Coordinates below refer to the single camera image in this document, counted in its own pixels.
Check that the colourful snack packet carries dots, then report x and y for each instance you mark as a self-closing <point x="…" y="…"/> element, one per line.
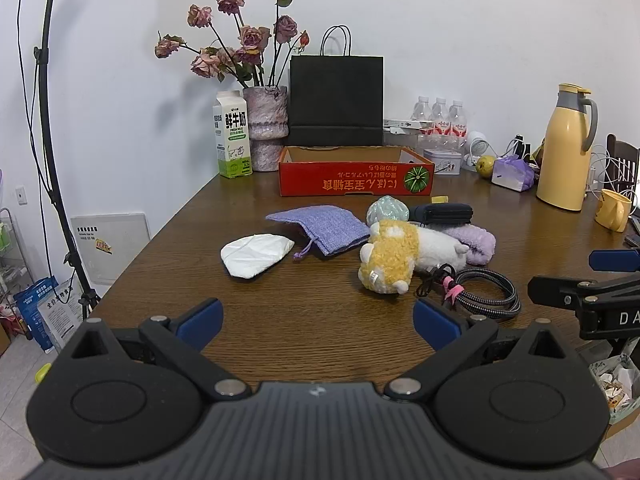
<point x="539" y="155"/>

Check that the white flat carton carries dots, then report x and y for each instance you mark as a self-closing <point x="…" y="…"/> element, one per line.
<point x="400" y="123"/>

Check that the yellow thermos jug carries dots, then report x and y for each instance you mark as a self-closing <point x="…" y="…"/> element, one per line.
<point x="562" y="160"/>

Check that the white green milk carton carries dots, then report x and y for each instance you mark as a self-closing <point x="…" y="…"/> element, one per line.
<point x="232" y="130"/>

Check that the red cardboard box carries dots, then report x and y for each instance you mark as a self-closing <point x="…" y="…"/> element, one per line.
<point x="345" y="182"/>

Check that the pale printed tin box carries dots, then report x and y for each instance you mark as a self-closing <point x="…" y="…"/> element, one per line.
<point x="445" y="162"/>

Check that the black power adapter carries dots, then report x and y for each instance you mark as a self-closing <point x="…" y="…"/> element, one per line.
<point x="520" y="149"/>

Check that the purple mottled ceramic vase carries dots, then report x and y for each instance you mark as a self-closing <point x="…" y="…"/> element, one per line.
<point x="265" y="120"/>

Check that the blue printed bag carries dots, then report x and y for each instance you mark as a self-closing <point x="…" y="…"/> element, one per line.
<point x="32" y="310"/>

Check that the clear water bottle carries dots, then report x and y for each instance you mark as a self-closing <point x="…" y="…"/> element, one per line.
<point x="457" y="112"/>
<point x="421" y="107"/>
<point x="440" y="110"/>

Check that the green apple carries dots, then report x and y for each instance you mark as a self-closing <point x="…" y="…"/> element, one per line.
<point x="486" y="167"/>

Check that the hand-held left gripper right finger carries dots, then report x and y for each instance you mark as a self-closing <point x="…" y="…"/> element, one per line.
<point x="436" y="326"/>

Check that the dried pink rose bouquet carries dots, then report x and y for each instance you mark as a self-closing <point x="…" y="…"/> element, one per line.
<point x="250" y="37"/>

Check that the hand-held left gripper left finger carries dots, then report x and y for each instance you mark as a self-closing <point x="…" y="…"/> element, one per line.
<point x="202" y="324"/>

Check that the dark wooden chair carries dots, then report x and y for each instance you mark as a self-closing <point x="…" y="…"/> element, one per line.
<point x="617" y="147"/>

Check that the purple tissue pack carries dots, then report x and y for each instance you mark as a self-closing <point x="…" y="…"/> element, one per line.
<point x="512" y="172"/>

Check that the white wall socket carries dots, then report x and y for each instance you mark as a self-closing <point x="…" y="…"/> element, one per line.
<point x="20" y="195"/>

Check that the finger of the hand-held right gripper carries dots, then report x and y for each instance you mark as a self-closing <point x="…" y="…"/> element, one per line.
<point x="555" y="289"/>
<point x="612" y="260"/>

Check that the cardboard box of paper scraps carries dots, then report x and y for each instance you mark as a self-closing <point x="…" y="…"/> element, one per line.
<point x="617" y="385"/>

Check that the small white fan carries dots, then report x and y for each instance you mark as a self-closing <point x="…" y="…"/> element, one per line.
<point x="477" y="142"/>

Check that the dark blue zip case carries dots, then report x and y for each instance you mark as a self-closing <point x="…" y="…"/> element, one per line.
<point x="445" y="212"/>

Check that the white board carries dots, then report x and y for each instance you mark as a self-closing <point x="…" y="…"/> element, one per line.
<point x="110" y="240"/>

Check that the white printed bag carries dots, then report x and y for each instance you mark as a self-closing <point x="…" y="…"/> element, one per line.
<point x="60" y="317"/>

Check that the black paper bag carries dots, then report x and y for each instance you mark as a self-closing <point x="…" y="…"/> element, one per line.
<point x="335" y="100"/>

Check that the yellow mug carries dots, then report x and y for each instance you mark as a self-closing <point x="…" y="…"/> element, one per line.
<point x="612" y="210"/>

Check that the white mask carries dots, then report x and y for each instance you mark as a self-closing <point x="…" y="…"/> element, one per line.
<point x="255" y="255"/>

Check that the purple fluffy cloth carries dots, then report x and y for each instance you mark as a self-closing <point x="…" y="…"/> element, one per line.
<point x="480" y="242"/>

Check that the yellow white plush toy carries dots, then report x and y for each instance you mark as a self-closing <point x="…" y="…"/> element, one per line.
<point x="395" y="250"/>

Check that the black light stand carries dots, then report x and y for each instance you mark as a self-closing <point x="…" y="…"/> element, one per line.
<point x="40" y="55"/>

